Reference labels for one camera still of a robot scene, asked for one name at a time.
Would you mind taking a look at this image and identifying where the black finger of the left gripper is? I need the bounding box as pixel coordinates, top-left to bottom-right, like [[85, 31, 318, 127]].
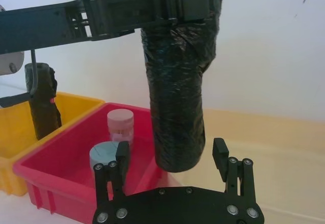
[[79, 0, 212, 42]]

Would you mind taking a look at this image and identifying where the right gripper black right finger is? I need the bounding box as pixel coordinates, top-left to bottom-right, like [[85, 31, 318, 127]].
[[212, 137, 255, 202]]

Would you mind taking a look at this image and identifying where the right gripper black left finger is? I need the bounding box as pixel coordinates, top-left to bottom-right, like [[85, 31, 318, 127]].
[[93, 140, 131, 208]]

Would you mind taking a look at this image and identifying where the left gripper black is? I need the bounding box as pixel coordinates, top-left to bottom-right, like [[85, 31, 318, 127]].
[[0, 0, 92, 55]]

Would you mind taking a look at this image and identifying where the large black cylinder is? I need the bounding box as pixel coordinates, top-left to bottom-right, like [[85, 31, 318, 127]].
[[134, 0, 226, 174]]

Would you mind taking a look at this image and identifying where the red plastic bin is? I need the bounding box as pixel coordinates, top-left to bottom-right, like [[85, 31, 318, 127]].
[[13, 102, 184, 215]]

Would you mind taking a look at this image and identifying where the yellow plastic bin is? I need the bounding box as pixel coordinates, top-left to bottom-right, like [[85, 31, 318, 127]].
[[0, 91, 106, 197]]

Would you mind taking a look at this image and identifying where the thin dark gripper cable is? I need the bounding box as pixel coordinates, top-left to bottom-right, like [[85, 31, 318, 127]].
[[0, 49, 39, 108]]

